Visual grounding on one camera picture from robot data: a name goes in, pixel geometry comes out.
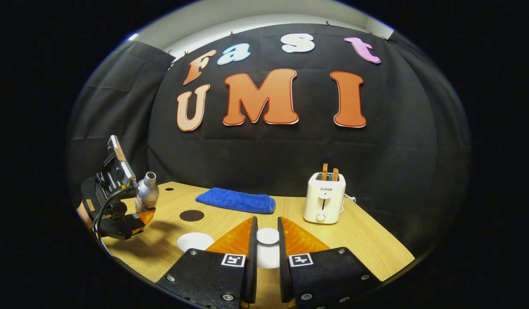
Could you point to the silver water bottle red label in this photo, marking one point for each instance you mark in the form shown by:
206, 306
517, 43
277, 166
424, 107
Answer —
147, 193

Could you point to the white teacup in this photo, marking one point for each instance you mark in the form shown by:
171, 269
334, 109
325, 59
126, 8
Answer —
193, 242

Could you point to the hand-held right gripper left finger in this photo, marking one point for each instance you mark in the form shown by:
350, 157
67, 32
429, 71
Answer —
250, 266

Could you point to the white toaster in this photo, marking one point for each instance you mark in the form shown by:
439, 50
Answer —
324, 201

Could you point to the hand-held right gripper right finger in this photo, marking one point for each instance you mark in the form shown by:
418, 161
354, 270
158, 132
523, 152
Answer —
284, 266

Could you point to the blue towel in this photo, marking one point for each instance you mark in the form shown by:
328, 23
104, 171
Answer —
236, 201

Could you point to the dark brown round coaster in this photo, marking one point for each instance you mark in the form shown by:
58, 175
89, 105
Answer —
191, 216

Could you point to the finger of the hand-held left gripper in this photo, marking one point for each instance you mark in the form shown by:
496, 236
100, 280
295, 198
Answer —
147, 216

